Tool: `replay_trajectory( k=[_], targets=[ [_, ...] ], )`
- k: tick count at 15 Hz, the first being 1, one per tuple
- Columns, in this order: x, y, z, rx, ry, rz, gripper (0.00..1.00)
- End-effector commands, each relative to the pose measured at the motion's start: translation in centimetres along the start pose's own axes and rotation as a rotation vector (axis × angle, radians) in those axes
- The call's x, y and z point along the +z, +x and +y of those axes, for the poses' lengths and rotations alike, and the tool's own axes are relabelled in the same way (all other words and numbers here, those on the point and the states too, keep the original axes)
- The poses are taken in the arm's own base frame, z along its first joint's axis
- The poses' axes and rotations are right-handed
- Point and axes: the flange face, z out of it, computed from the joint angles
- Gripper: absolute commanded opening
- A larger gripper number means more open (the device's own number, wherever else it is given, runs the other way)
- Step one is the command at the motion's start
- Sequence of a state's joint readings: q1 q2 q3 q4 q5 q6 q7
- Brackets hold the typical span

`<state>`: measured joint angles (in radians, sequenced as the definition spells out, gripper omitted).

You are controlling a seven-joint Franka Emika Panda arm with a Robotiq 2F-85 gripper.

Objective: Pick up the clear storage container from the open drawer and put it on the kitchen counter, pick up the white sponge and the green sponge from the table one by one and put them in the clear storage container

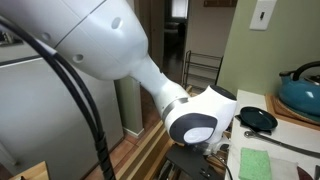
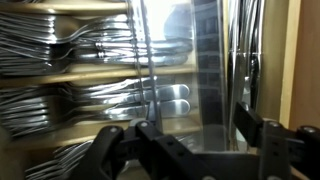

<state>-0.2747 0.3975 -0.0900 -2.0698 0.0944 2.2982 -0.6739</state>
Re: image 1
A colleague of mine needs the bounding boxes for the wooden wall coat rack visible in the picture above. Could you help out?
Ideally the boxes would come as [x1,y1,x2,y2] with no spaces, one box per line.
[203,0,238,8]

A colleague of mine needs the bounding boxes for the metal spoon with dark handle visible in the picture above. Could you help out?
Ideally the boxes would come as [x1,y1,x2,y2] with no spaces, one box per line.
[243,130,320,160]

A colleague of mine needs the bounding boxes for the white refrigerator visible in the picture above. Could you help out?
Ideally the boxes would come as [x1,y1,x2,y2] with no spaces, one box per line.
[0,29,125,178]

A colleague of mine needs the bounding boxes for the black metal shoe rack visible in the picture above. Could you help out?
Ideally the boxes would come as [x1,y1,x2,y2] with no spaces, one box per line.
[181,49,224,95]

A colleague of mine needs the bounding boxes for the light wooden drawer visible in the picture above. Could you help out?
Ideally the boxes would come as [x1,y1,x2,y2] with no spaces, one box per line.
[114,119,234,180]

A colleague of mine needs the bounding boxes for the wooden trivet board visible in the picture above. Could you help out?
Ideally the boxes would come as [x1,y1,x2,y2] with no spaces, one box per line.
[264,92,320,132]

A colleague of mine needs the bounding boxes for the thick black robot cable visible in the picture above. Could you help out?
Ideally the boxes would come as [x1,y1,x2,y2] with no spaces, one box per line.
[0,16,118,180]

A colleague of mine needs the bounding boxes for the light wooden robot base board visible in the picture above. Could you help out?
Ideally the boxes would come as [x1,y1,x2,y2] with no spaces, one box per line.
[9,160,51,180]

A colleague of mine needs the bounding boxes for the green sponge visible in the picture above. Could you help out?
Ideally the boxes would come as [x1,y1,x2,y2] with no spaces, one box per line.
[238,147,273,180]

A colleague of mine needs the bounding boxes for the teal kettle with black handle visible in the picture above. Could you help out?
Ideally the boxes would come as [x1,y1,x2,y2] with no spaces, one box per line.
[278,60,320,118]

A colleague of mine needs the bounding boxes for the red cloth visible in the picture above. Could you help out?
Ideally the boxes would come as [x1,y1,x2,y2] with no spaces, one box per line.
[295,165,316,180]

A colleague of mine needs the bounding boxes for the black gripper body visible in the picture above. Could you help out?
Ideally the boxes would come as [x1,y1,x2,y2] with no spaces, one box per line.
[164,144,225,180]

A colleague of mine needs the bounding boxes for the white light switch plate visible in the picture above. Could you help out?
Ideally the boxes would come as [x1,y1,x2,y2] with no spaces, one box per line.
[249,0,278,32]

